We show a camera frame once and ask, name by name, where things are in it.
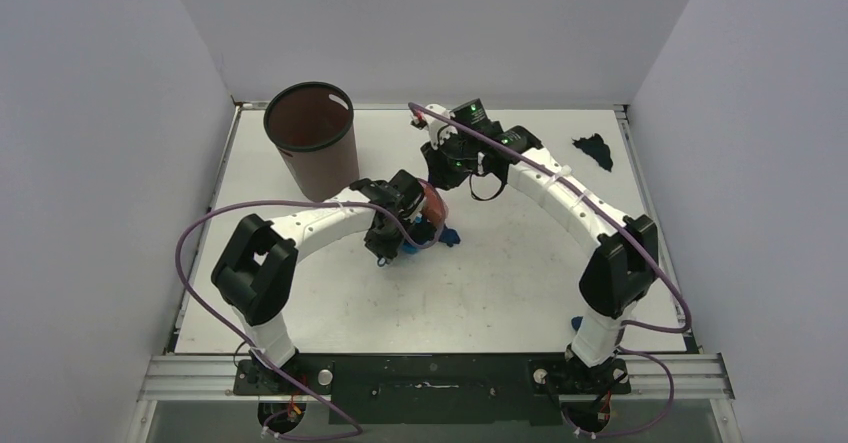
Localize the pink hand brush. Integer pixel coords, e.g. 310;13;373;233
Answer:
419;179;448;228

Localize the blue plastic dustpan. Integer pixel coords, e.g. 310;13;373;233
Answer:
376;221;442;267

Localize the brown cylindrical waste bin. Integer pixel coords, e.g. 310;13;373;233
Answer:
263;81;360;202

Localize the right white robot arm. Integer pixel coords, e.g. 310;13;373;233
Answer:
410;101;658;392

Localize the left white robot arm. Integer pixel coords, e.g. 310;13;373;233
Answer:
211;170;435;394

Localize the black paper scrap far corner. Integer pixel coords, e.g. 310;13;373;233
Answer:
572;133;614;172

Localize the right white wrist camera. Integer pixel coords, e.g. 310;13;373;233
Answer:
410;104;457;150

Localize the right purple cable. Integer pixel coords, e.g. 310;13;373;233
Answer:
407;102;694;440

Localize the aluminium frame rail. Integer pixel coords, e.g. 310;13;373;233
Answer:
138;354;735;402

